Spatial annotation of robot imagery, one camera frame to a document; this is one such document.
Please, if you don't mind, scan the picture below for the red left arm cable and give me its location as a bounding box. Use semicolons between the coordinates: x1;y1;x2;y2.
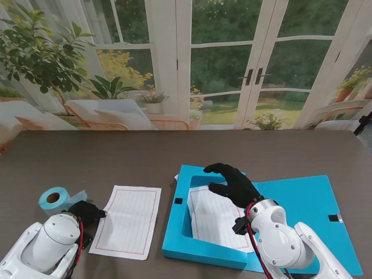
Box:
69;220;85;277

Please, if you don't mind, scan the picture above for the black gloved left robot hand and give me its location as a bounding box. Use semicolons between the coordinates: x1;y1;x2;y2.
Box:
67;200;107;226

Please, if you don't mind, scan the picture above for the printed garden window backdrop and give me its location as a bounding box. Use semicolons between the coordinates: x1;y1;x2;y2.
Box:
0;0;372;155

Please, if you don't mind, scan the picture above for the blue plastic file box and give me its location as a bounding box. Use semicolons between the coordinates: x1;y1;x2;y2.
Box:
162;164;364;277

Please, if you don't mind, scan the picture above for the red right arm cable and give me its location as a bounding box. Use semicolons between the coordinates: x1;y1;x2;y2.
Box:
245;208;274;279

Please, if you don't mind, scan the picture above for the blue-backed white label roll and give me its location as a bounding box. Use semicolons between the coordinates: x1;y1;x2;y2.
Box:
38;187;88;217

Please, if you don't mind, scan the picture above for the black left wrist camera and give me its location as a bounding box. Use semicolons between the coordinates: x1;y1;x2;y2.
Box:
80;232;93;250

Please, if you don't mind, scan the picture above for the black tripod stand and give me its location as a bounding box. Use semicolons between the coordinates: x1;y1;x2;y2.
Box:
353;114;372;137

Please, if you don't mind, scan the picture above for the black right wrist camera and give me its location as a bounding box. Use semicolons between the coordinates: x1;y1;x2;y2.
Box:
233;217;251;235

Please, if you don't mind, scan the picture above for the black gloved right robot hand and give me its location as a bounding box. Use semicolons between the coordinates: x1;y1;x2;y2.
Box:
203;162;261;209

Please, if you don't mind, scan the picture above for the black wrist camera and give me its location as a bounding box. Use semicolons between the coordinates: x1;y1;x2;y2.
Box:
80;232;93;250
233;217;251;235

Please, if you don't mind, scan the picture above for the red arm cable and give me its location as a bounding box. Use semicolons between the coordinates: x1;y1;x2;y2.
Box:
245;208;274;279
69;220;85;277

